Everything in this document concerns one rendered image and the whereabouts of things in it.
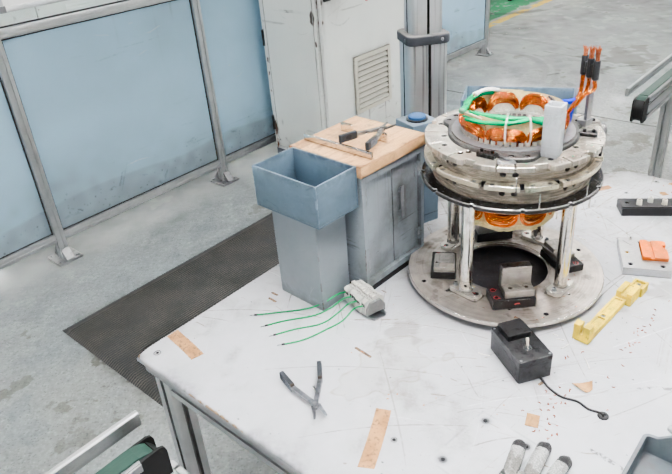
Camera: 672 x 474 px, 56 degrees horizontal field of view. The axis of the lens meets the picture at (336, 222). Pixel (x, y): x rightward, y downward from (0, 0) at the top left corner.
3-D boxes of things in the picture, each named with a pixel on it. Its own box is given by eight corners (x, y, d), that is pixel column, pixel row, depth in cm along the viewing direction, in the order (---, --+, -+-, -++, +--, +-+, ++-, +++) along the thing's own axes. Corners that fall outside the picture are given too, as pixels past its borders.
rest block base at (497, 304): (485, 294, 123) (486, 286, 122) (526, 291, 123) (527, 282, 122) (493, 310, 118) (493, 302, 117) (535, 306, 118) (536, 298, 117)
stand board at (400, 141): (361, 179, 116) (360, 167, 115) (290, 156, 128) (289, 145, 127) (426, 144, 128) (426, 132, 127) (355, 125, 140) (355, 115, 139)
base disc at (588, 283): (557, 356, 108) (558, 352, 107) (371, 284, 130) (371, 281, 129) (630, 252, 133) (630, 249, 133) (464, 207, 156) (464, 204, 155)
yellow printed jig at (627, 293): (590, 347, 111) (593, 331, 110) (571, 338, 113) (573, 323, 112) (647, 291, 124) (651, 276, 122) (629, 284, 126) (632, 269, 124)
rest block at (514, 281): (497, 285, 122) (499, 263, 119) (526, 283, 122) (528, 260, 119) (504, 299, 118) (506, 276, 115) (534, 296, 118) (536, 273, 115)
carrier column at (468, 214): (468, 297, 122) (471, 202, 112) (456, 293, 124) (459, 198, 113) (474, 291, 124) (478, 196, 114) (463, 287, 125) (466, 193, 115)
